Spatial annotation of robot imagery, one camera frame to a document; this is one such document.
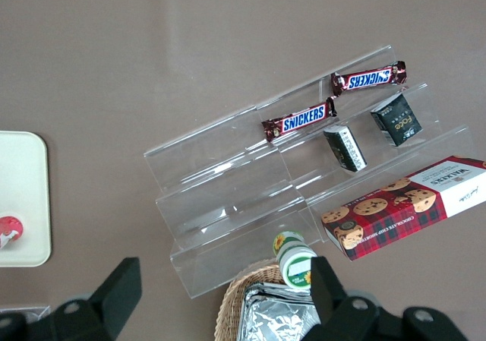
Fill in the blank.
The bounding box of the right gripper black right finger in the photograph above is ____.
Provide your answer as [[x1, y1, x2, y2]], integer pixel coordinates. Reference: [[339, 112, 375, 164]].
[[303, 255, 469, 341]]

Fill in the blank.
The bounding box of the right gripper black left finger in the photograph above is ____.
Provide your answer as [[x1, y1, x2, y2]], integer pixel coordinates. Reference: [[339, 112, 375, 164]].
[[0, 257, 144, 341]]

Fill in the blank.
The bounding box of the wicker basket holding foil trays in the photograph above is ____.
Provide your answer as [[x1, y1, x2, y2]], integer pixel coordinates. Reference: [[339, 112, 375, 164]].
[[214, 261, 289, 341]]

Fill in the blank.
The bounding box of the cream plastic tray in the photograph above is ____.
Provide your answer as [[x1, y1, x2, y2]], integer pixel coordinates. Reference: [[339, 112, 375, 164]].
[[0, 131, 52, 268]]

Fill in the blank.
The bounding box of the stack of foil trays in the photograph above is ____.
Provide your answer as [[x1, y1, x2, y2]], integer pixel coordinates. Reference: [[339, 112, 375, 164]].
[[238, 281, 323, 341]]

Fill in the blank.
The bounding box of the white green yogurt bottle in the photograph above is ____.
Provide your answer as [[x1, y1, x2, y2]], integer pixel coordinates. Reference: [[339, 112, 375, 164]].
[[271, 230, 318, 292]]

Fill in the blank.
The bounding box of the clear acrylic bottle rack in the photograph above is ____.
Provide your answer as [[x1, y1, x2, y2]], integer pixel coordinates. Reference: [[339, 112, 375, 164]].
[[0, 305, 52, 320]]

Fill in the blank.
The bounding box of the red tartan Walkers cookie box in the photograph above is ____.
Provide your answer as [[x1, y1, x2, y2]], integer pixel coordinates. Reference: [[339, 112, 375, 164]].
[[320, 155, 486, 262]]

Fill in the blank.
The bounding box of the red lidded cup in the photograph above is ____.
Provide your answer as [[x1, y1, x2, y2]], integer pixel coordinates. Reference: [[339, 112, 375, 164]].
[[0, 215, 26, 250]]

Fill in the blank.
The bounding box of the clear acrylic stepped stand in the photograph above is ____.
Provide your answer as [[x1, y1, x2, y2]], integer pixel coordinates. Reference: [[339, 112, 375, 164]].
[[143, 44, 474, 300]]

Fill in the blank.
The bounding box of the black box white side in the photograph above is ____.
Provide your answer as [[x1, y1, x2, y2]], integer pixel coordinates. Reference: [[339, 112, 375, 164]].
[[323, 125, 368, 173]]

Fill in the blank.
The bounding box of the Snickers chocolate bar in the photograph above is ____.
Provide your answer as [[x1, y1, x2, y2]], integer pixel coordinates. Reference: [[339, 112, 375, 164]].
[[330, 60, 408, 97], [260, 96, 338, 142]]

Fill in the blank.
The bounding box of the black box gold print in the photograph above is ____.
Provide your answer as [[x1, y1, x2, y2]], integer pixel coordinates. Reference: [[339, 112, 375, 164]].
[[370, 92, 424, 147]]

